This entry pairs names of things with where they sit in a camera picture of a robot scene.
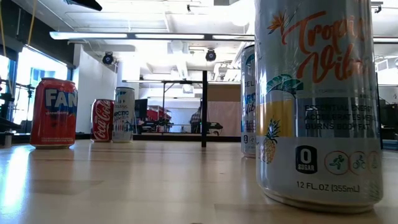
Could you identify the white Celsius Arctic Vibe can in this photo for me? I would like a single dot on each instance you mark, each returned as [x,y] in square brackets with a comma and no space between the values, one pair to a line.
[248,124]
[124,118]

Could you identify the red Coca-Cola can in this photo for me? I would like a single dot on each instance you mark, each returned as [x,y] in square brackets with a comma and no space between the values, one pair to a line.
[101,121]

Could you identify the person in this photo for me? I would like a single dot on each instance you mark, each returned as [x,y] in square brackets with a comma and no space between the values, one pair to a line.
[196,119]

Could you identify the black chair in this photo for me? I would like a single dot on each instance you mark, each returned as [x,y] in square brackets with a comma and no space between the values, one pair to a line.
[214,126]

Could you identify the beige partition panel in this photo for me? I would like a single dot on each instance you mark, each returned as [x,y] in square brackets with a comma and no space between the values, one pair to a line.
[224,119]

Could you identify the red storage cart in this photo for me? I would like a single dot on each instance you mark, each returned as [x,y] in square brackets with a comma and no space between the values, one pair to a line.
[155,115]

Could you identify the black monitor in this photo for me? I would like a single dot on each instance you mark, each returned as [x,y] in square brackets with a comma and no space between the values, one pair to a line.
[141,112]

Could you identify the round black ceiling device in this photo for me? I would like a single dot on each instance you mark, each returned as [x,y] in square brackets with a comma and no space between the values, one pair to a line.
[211,55]
[108,58]

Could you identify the Celsius Tropical Vibe can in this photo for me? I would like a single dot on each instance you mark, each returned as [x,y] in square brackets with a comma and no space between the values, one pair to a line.
[311,124]

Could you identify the long ceiling light bar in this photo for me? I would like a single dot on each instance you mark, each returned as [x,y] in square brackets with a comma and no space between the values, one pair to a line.
[93,35]

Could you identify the red Fanta strawberry can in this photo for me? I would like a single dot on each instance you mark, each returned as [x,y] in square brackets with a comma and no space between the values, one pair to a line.
[54,118]

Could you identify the black overhead fixture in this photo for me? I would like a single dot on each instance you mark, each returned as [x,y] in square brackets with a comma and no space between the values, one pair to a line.
[85,3]

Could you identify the black tripod stand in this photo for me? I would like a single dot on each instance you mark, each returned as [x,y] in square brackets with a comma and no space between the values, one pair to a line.
[30,99]

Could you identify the dark office furniture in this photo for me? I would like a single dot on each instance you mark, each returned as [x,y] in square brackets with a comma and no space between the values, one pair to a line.
[390,121]

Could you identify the black equipment rack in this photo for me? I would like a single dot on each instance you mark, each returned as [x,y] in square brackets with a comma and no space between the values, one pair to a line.
[6,124]

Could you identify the black table frame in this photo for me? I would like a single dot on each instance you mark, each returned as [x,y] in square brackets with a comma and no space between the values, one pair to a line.
[155,137]

